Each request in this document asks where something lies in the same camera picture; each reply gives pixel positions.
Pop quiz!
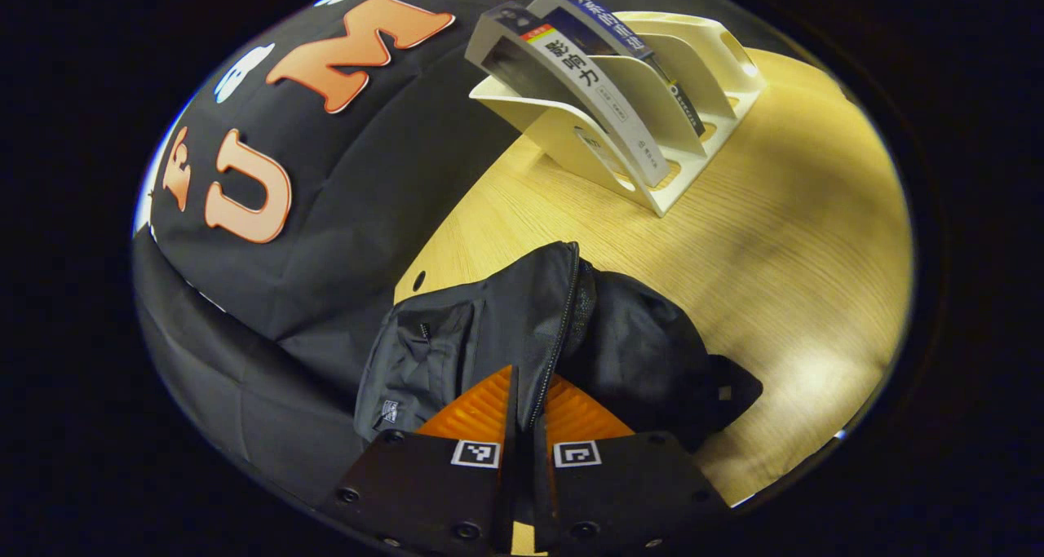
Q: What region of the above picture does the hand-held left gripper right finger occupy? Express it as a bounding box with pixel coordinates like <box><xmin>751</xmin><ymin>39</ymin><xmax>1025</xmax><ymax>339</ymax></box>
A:
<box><xmin>530</xmin><ymin>375</ymin><xmax>731</xmax><ymax>554</ymax></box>

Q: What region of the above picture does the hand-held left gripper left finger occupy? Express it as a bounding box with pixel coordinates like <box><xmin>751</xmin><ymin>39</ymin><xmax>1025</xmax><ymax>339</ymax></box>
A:
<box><xmin>318</xmin><ymin>365</ymin><xmax>520</xmax><ymax>554</ymax></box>

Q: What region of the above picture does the black schoolbag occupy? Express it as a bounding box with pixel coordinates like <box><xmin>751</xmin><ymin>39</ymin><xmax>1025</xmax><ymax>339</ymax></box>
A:
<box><xmin>355</xmin><ymin>241</ymin><xmax>763</xmax><ymax>452</ymax></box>

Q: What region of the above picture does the white book with grey spine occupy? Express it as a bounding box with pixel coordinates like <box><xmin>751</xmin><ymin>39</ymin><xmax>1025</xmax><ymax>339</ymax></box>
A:
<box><xmin>465</xmin><ymin>4</ymin><xmax>671</xmax><ymax>188</ymax></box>

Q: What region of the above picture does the white bookshelf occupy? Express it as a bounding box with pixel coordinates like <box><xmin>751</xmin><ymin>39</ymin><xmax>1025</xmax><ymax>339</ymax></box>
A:
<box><xmin>469</xmin><ymin>11</ymin><xmax>768</xmax><ymax>218</ymax></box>

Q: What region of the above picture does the blue book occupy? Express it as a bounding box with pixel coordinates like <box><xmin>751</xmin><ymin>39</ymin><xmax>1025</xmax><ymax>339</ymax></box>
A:
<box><xmin>529</xmin><ymin>0</ymin><xmax>706</xmax><ymax>138</ymax></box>

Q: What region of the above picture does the black backdrop cloth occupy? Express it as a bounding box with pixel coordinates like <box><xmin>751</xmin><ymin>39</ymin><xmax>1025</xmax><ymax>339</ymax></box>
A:
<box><xmin>133</xmin><ymin>0</ymin><xmax>572</xmax><ymax>509</ymax></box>

